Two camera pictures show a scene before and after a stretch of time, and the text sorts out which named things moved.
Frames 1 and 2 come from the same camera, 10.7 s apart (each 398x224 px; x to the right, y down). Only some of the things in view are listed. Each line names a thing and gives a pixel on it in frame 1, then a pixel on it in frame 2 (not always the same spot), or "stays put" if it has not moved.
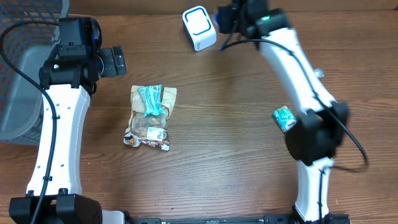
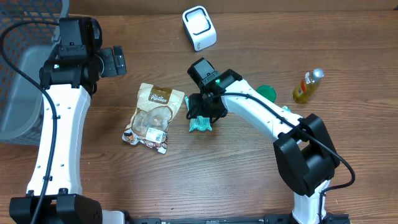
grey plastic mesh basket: [27, 48] stays put
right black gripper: [223, 18] -> [207, 112]
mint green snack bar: [152, 96] -> [199, 122]
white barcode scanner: [199, 28] stays put
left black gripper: [114, 67] stays put
